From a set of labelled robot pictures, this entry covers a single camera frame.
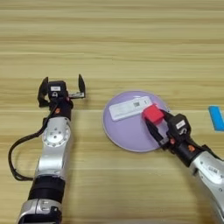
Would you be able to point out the blue rectangular block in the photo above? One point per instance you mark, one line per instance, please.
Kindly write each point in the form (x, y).
(217, 118)

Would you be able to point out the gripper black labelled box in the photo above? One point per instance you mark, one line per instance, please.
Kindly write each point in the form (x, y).
(57, 88)
(180, 125)

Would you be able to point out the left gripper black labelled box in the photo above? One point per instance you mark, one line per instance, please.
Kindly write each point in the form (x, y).
(57, 88)

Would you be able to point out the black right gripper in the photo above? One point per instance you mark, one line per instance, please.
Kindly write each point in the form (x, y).
(182, 147)

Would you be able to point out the red cube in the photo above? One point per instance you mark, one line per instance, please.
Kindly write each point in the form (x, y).
(152, 113)

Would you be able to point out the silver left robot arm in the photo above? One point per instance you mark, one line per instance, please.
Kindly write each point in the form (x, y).
(54, 151)

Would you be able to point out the round purple plate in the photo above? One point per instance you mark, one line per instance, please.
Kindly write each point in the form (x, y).
(128, 134)

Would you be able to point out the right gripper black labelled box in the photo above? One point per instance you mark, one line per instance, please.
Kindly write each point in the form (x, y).
(180, 125)

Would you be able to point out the white test cassette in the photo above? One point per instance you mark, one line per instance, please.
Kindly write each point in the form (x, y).
(125, 108)

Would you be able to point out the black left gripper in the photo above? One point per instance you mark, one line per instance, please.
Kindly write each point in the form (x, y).
(61, 108)

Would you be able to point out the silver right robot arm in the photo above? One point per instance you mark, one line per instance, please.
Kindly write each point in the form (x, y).
(211, 172)

